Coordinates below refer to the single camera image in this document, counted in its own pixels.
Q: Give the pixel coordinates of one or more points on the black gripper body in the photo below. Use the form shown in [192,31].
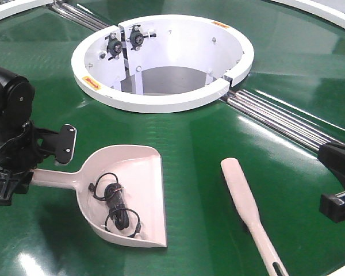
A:
[28,149]

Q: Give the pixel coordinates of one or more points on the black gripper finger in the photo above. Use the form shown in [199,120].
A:
[333,206]
[65,144]
[13,183]
[332,155]

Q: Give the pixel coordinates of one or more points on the pink plastic dustpan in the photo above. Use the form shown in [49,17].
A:
[138,169]

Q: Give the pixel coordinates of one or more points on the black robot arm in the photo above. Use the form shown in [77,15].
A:
[16,97]

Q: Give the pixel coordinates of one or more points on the green conveyor belt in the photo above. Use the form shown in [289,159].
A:
[299,65]

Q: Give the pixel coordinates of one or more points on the white outer conveyor rim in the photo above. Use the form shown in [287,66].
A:
[325,12]

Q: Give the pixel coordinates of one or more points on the steel transfer rollers near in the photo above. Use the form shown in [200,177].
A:
[285,122]

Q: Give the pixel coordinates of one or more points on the steel transfer rollers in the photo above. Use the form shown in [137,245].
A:
[78,15]
[285,122]

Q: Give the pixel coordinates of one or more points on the black bearing left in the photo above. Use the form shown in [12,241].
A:
[114,46]

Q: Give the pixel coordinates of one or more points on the black bearing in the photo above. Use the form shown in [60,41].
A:
[114,46]
[136,37]

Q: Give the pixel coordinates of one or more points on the black bearing right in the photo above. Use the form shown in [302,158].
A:
[136,37]

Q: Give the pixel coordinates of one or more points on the steel transfer rollers far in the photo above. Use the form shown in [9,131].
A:
[78,15]

